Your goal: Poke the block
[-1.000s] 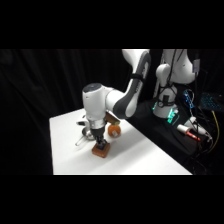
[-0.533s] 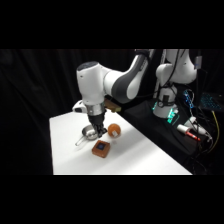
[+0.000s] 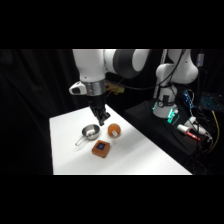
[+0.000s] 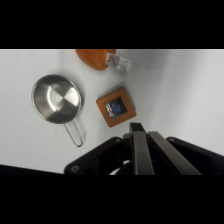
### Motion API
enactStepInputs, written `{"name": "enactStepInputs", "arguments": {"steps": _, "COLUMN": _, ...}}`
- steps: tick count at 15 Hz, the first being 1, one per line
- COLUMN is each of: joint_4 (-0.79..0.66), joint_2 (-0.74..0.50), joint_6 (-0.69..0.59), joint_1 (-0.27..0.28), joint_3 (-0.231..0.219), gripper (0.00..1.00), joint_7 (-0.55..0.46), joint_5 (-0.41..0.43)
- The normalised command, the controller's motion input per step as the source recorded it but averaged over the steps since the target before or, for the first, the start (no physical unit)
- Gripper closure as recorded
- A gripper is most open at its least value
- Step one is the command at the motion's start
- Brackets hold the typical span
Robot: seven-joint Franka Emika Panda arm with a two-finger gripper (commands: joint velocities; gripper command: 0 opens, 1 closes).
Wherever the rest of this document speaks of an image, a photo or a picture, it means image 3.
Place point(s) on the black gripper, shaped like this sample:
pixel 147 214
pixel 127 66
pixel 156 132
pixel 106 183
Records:
pixel 96 105

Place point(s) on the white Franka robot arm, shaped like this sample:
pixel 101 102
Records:
pixel 93 66

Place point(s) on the orange block with blue square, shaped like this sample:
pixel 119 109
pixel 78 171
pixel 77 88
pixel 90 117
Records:
pixel 101 148

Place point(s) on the small steel saucepan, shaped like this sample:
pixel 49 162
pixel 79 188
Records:
pixel 90 131

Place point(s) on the black robot stand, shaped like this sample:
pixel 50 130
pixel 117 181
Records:
pixel 156 130

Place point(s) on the small green light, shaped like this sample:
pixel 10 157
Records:
pixel 172 116

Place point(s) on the black curtain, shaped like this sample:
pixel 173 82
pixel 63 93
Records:
pixel 36 100

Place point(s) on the white device with red tip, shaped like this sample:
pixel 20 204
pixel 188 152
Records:
pixel 188 131

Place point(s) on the black pole with grey box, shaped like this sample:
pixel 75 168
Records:
pixel 202 76

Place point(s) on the blue lit keyboard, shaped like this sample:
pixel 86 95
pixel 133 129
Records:
pixel 212 102

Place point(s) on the tan wrist camera mount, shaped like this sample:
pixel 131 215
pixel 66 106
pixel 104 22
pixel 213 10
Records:
pixel 115 89

